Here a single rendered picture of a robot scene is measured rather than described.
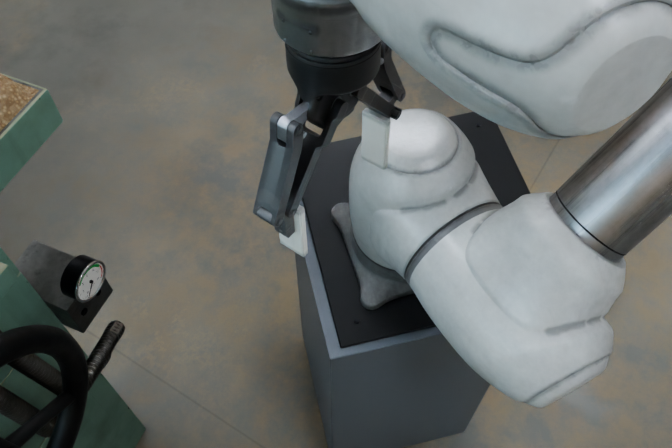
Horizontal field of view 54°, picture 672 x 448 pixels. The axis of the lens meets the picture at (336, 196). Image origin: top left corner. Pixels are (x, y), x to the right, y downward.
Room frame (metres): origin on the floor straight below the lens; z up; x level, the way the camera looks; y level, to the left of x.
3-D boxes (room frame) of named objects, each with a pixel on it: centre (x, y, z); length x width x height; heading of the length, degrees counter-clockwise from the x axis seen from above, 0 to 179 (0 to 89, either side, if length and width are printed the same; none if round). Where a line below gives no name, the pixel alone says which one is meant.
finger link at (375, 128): (0.44, -0.04, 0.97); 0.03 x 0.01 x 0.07; 54
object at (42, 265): (0.48, 0.42, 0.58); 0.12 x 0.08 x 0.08; 67
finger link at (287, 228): (0.32, 0.05, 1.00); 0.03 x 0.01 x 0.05; 143
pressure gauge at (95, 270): (0.45, 0.36, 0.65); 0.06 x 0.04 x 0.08; 157
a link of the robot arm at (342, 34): (0.40, 0.00, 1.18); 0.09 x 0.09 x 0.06
